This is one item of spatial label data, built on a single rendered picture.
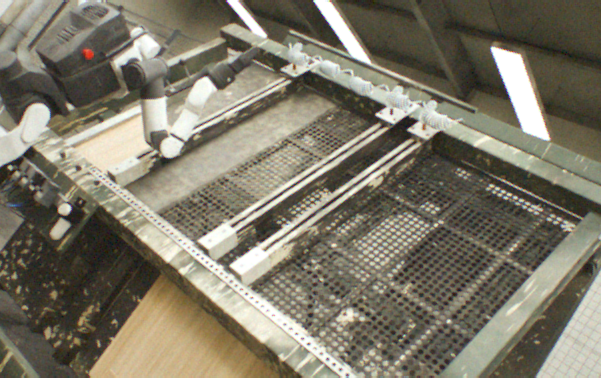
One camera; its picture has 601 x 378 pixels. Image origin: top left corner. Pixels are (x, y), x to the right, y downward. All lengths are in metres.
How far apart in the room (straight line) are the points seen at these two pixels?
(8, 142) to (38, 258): 0.81
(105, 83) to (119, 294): 0.84
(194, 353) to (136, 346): 0.27
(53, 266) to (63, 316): 0.25
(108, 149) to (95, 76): 0.55
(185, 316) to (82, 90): 0.90
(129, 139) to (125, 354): 0.95
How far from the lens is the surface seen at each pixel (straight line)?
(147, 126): 2.31
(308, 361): 1.84
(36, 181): 2.59
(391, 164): 2.46
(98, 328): 2.63
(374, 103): 2.81
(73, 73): 2.31
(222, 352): 2.24
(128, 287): 2.58
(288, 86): 3.00
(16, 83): 2.27
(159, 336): 2.41
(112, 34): 2.33
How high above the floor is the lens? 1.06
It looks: 6 degrees up
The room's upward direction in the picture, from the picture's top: 35 degrees clockwise
